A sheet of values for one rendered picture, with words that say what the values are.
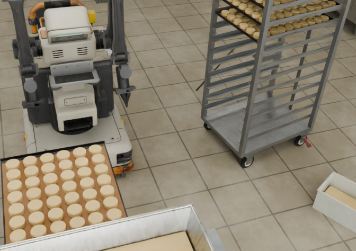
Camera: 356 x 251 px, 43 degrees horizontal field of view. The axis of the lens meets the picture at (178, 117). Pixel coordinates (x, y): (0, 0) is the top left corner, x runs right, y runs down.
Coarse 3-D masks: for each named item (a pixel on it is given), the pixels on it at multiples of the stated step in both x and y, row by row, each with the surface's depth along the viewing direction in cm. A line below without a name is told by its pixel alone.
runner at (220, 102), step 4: (272, 84) 345; (260, 88) 340; (244, 92) 333; (248, 92) 336; (232, 96) 329; (236, 96) 331; (240, 96) 333; (244, 96) 334; (220, 100) 324; (224, 100) 326; (228, 100) 329; (232, 100) 329; (236, 100) 329; (208, 104) 320; (212, 104) 322; (216, 104) 324; (220, 104) 324; (224, 104) 325; (204, 108) 320; (208, 108) 320; (212, 108) 321
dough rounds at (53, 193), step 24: (24, 168) 171; (48, 168) 169; (72, 168) 172; (96, 168) 170; (24, 192) 162; (48, 192) 160; (72, 192) 160; (96, 192) 161; (24, 216) 153; (48, 216) 152; (72, 216) 153; (96, 216) 152; (120, 216) 153
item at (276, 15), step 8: (232, 0) 267; (240, 0) 270; (248, 0) 266; (320, 0) 271; (240, 8) 259; (248, 8) 256; (256, 8) 257; (288, 8) 260; (296, 8) 263; (304, 8) 260; (312, 8) 261; (320, 8) 264; (256, 16) 250; (272, 16) 250; (280, 16) 251; (288, 16) 254
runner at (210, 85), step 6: (276, 66) 335; (246, 72) 322; (252, 72) 325; (264, 72) 328; (228, 78) 316; (234, 78) 319; (240, 78) 319; (210, 84) 309; (216, 84) 312; (222, 84) 312
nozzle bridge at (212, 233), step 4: (212, 228) 119; (208, 232) 118; (212, 232) 118; (216, 232) 118; (208, 236) 117; (212, 236) 117; (216, 236) 117; (212, 240) 116; (216, 240) 116; (220, 240) 116; (212, 244) 115; (216, 244) 115; (220, 244) 115; (216, 248) 114; (220, 248) 114; (224, 248) 114
